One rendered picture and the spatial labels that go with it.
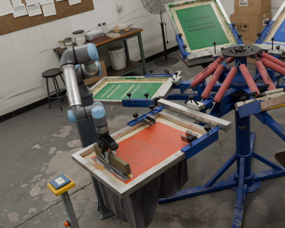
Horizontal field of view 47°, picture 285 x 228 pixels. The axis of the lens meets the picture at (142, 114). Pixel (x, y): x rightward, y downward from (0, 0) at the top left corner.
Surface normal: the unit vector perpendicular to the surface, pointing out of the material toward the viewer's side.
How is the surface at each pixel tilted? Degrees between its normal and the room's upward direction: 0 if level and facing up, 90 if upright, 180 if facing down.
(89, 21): 90
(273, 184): 0
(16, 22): 90
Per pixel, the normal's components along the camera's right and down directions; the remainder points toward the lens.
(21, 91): 0.62, 0.26
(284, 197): -0.16, -0.88
